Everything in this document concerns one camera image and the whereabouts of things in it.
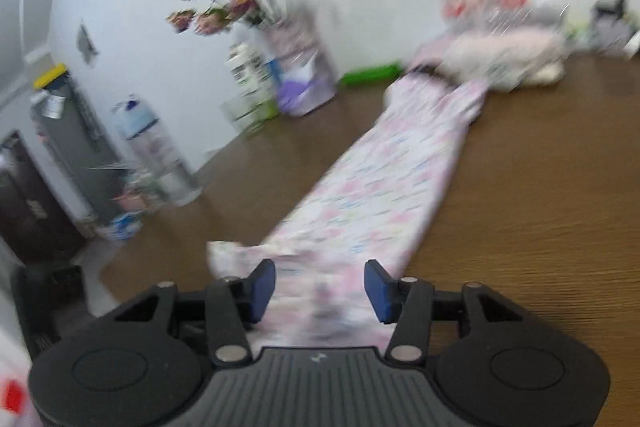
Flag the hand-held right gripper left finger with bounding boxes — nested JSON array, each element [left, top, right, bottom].
[[99, 258, 277, 366]]

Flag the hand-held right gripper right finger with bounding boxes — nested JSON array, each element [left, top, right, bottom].
[[364, 259, 538, 363]]

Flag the pink floral patterned pants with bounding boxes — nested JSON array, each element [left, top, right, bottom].
[[207, 69, 488, 349]]

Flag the pile of pink white clothes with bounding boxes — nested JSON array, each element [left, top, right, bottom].
[[410, 4, 568, 94]]

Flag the clear plastic water jug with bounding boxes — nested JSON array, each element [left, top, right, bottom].
[[111, 94, 202, 206]]

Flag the white green printed box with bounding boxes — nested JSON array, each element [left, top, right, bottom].
[[221, 42, 280, 135]]

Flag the green flat object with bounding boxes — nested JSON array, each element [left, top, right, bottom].
[[339, 63, 402, 88]]

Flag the black crate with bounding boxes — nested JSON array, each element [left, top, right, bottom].
[[11, 263, 85, 360]]

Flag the purple white gift bag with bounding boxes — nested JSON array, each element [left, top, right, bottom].
[[265, 9, 338, 116]]

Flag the grey cabinet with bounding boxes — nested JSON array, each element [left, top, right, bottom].
[[31, 64, 126, 228]]

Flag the dark wooden door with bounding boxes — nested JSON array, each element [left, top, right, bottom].
[[0, 131, 86, 264]]

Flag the white red plastic bag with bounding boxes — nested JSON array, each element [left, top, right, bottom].
[[0, 332, 41, 427]]

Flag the grey white object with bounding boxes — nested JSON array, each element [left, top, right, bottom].
[[590, 0, 640, 58]]

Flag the wall socket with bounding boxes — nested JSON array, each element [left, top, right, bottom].
[[76, 23, 99, 66]]

